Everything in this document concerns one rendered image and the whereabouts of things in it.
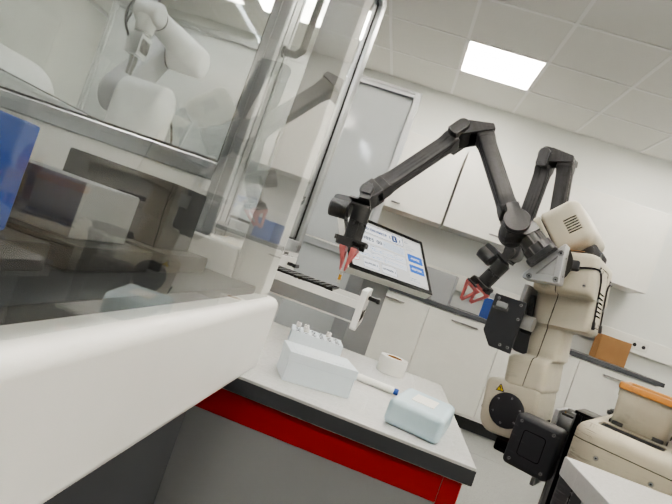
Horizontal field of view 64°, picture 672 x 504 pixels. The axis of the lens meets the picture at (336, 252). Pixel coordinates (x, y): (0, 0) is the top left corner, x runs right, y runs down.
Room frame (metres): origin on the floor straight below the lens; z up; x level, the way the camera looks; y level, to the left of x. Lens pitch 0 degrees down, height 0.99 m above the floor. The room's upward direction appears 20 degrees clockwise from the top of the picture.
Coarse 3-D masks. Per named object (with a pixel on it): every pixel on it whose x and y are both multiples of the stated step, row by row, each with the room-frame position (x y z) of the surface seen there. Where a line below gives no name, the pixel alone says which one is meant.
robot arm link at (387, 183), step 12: (468, 120) 1.71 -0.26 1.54; (444, 132) 1.73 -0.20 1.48; (456, 132) 1.69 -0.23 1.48; (432, 144) 1.72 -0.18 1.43; (444, 144) 1.71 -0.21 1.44; (456, 144) 1.72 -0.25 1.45; (420, 156) 1.70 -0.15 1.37; (432, 156) 1.69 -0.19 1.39; (444, 156) 1.73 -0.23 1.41; (396, 168) 1.69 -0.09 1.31; (408, 168) 1.68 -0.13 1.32; (420, 168) 1.69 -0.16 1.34; (372, 180) 1.66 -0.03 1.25; (384, 180) 1.66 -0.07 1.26; (396, 180) 1.66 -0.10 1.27; (408, 180) 1.70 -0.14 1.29; (384, 192) 1.66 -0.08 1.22; (372, 204) 1.67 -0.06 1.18
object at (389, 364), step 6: (384, 354) 1.31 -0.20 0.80; (390, 354) 1.35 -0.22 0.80; (384, 360) 1.30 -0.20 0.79; (390, 360) 1.29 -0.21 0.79; (396, 360) 1.29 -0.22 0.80; (402, 360) 1.32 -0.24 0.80; (378, 366) 1.31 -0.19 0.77; (384, 366) 1.30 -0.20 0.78; (390, 366) 1.29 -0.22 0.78; (396, 366) 1.29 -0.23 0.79; (402, 366) 1.29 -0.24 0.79; (384, 372) 1.29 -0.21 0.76; (390, 372) 1.29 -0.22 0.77; (396, 372) 1.29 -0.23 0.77; (402, 372) 1.30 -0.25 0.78
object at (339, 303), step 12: (276, 276) 1.45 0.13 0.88; (288, 276) 1.45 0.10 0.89; (276, 288) 1.45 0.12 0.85; (288, 288) 1.44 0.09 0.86; (300, 288) 1.44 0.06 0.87; (312, 288) 1.44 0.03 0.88; (324, 288) 1.68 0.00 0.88; (300, 300) 1.44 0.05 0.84; (312, 300) 1.44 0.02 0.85; (324, 300) 1.43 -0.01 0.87; (336, 300) 1.43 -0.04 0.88; (348, 300) 1.43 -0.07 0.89; (324, 312) 1.43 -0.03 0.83; (336, 312) 1.43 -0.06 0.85; (348, 312) 1.42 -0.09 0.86
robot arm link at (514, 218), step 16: (480, 128) 1.71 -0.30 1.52; (464, 144) 1.76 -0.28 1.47; (480, 144) 1.70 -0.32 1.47; (496, 144) 1.69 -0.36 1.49; (496, 160) 1.66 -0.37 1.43; (496, 176) 1.63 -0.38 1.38; (496, 192) 1.61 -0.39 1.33; (512, 192) 1.60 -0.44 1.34; (496, 208) 1.62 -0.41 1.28; (512, 208) 1.54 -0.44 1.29; (512, 224) 1.51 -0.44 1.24; (528, 224) 1.51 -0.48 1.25
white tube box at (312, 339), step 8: (296, 328) 1.25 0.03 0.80; (288, 336) 1.28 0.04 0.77; (296, 336) 1.22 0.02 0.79; (304, 336) 1.22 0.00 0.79; (312, 336) 1.22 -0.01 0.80; (320, 336) 1.26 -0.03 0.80; (304, 344) 1.22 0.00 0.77; (312, 344) 1.22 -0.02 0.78; (320, 344) 1.22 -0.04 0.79; (328, 344) 1.22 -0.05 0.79; (336, 344) 1.22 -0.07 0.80; (328, 352) 1.22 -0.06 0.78; (336, 352) 1.22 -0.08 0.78
